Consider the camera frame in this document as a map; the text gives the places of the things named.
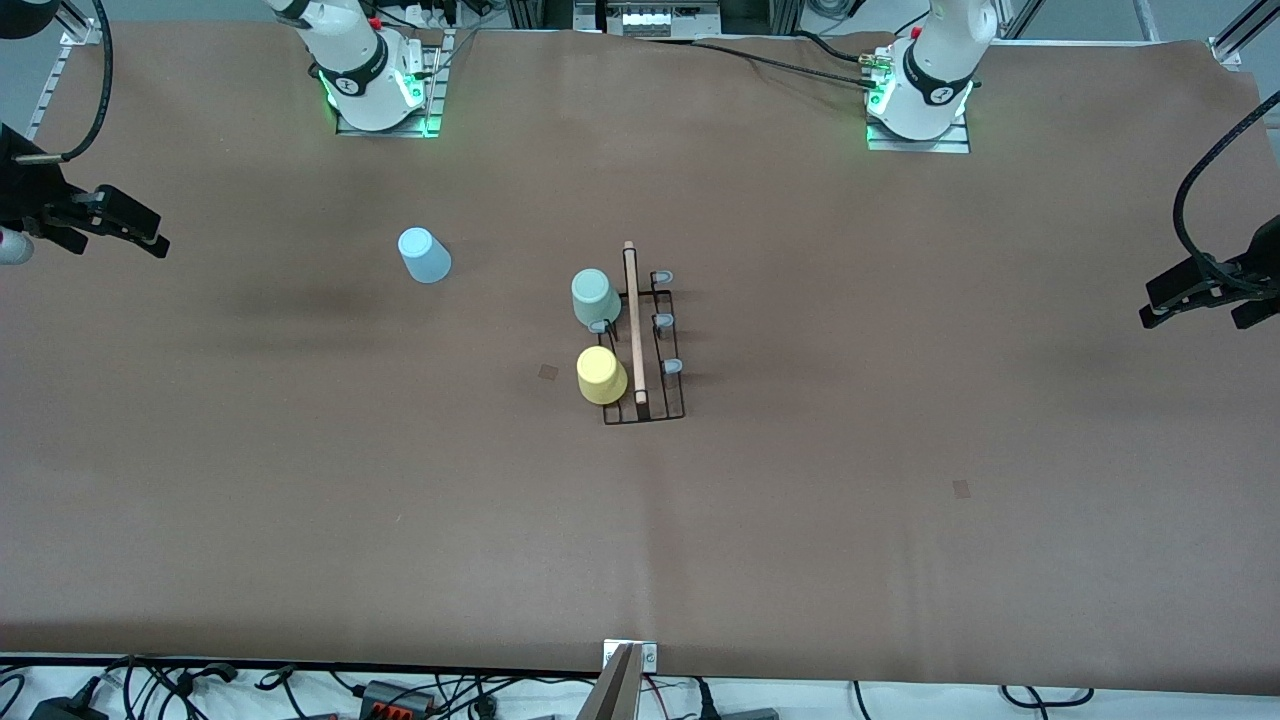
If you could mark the black box with orange connectors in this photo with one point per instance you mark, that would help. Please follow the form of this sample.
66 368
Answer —
395 697

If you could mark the yellow plastic cup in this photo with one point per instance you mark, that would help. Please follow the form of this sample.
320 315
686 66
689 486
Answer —
601 375

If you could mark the light blue plastic cup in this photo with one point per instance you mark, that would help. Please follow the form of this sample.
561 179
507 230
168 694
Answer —
425 258

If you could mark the small metal bracket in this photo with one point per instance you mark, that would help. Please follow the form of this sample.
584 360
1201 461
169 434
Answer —
648 657

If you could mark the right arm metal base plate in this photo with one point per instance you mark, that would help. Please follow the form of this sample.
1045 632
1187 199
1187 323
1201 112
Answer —
390 132

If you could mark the white power strip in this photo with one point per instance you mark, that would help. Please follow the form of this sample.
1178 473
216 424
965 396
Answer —
650 20

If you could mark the dark equipment frame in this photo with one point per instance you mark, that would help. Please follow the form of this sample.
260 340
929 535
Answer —
540 12

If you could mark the brown table cover sheet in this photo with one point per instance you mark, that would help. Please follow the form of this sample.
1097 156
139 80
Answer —
800 500

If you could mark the grey camera stand beam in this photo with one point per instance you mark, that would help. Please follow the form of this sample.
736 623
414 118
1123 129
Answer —
615 695

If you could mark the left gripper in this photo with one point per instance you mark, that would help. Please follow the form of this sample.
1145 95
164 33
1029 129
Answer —
1262 262

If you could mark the aluminium profile rail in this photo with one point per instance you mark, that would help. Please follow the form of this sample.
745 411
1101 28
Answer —
1020 15
1148 20
50 95
1228 48

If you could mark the black power adapter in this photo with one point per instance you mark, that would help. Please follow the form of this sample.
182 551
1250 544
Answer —
65 712

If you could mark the dark grey power adapter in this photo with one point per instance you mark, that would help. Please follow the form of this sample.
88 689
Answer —
750 715

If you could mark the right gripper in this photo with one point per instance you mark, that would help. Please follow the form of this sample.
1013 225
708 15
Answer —
22 194

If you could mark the pale green plastic cup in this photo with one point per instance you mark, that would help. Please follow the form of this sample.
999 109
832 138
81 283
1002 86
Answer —
595 297

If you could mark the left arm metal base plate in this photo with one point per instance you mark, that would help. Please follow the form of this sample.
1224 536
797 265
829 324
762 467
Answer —
920 146

